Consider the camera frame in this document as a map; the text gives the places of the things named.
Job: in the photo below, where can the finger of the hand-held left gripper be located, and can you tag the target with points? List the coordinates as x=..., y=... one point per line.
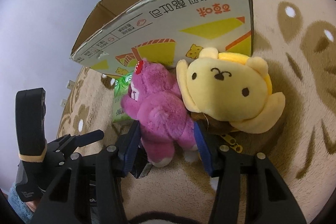
x=90, y=136

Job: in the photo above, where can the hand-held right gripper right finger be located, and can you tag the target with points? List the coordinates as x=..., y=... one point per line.
x=204, y=155

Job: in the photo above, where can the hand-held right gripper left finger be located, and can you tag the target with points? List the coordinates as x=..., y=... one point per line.
x=132, y=146

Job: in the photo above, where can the pink bear plush toy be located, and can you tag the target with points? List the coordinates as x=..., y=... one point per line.
x=160, y=119

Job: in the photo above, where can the yellow dog plush toy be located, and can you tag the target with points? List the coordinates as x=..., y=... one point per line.
x=223, y=87

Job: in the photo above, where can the printed cardboard box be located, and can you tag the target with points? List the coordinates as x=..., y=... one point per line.
x=183, y=8

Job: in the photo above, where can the person's left forearm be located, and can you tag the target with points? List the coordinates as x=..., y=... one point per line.
x=18, y=204

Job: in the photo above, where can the black flat packet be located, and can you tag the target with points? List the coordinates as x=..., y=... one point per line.
x=141, y=169

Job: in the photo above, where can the green tissue packet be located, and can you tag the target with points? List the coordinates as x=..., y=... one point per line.
x=120, y=108

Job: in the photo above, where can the wall socket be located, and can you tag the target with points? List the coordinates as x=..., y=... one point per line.
x=70, y=84
x=63, y=102

